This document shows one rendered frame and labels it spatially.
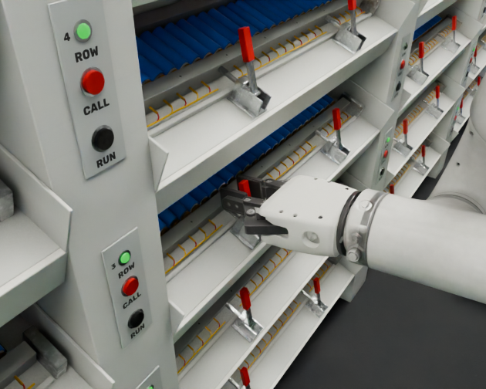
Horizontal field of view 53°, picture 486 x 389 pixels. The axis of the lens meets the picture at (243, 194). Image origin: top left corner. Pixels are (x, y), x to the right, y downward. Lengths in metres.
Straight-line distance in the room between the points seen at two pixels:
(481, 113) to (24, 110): 0.35
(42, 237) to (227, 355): 0.44
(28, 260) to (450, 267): 0.36
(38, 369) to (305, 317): 0.66
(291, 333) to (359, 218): 0.57
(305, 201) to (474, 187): 0.18
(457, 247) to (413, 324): 0.79
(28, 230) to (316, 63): 0.45
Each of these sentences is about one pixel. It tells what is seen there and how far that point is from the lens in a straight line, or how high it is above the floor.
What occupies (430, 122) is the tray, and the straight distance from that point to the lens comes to 1.51.
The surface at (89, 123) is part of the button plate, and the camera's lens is 0.36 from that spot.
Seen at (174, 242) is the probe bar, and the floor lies 0.53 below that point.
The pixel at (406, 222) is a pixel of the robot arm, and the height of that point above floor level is 0.62.
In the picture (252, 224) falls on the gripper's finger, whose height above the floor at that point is 0.57.
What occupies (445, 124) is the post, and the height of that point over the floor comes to 0.20.
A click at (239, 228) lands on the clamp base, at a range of 0.66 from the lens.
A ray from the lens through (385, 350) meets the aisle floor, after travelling 1.20.
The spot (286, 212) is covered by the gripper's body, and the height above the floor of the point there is 0.59.
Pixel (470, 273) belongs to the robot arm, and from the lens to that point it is 0.50.
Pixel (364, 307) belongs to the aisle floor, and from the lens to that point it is 1.28.
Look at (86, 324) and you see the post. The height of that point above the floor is 0.59.
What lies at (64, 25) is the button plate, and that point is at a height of 0.83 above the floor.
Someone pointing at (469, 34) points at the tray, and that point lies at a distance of 1.63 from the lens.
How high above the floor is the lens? 0.92
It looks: 35 degrees down
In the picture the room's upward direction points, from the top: straight up
